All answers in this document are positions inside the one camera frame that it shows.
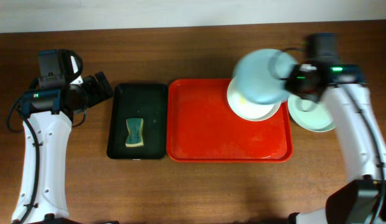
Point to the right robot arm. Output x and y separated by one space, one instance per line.
344 91

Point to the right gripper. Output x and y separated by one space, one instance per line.
290 79

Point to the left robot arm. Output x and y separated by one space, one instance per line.
47 111

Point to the black plastic tray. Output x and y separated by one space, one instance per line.
148 102

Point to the white cream plate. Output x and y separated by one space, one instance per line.
246 109

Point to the red plastic tray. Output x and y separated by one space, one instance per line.
201 127

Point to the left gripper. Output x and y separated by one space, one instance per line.
98 94

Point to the mint green plate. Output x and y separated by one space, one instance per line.
309 115

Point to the green yellow sponge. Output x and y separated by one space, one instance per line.
135 130

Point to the light blue plate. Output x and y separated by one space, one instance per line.
260 76

